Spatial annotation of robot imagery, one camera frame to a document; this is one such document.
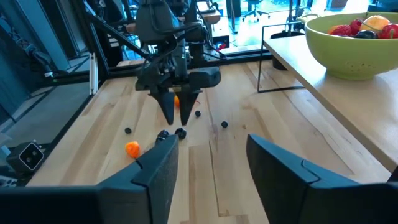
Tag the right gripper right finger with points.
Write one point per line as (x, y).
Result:
(273, 186)

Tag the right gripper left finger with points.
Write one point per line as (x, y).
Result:
(149, 186)

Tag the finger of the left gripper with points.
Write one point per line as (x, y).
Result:
(186, 105)
(166, 105)

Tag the small peach with stem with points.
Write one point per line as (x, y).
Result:
(176, 101)

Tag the yellow-orange peach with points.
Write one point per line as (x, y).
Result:
(132, 149)

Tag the red strawberry green leaves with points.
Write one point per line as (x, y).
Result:
(342, 30)
(356, 26)
(391, 31)

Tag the green plastic colander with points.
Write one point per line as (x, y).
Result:
(351, 53)

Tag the large yellow-red peach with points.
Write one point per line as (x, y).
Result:
(374, 22)

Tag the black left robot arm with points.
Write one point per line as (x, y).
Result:
(155, 21)

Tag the wooden background table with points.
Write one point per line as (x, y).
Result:
(211, 17)

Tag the silver aluminium bar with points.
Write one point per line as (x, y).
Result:
(93, 74)

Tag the black office chair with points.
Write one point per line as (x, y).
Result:
(255, 11)

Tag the wooden shelf riser black legs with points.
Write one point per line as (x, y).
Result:
(342, 93)

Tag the black box white socket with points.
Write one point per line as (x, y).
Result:
(29, 157)

